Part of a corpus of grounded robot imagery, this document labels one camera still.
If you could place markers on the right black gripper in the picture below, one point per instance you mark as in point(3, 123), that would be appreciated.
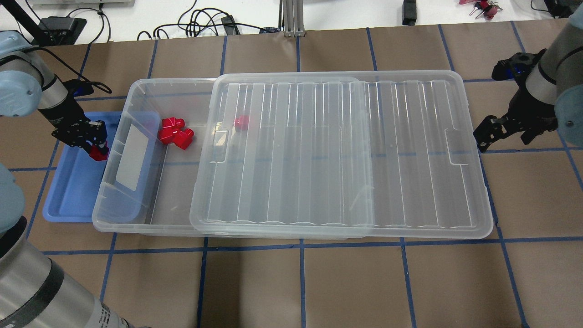
point(529, 110)

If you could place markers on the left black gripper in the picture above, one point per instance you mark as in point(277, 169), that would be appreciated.
point(62, 117)

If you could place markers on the red block carried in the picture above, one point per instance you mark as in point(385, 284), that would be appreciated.
point(99, 152)

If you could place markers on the clear plastic box lid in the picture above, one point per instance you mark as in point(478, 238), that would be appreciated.
point(427, 173)

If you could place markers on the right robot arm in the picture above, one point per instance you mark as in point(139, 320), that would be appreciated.
point(550, 91)

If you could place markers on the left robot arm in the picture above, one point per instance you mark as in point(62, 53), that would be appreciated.
point(35, 290)

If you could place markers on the blue plastic tray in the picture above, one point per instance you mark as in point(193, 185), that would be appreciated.
point(117, 190)

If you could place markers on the clear plastic storage box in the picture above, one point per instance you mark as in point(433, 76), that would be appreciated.
point(159, 196)

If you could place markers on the red block pile upper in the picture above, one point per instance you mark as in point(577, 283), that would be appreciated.
point(169, 129)

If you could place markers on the red block pile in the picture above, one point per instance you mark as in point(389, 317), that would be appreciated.
point(169, 129)
point(183, 138)

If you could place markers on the red block pile lower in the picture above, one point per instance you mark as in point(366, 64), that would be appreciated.
point(183, 138)

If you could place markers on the red block lone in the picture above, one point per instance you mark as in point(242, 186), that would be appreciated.
point(242, 123)

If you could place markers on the red key bunch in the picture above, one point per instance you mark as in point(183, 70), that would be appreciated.
point(487, 9)

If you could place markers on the black power adapter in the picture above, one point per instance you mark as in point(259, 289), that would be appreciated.
point(409, 12)

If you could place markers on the aluminium frame post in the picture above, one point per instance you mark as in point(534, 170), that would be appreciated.
point(292, 18)

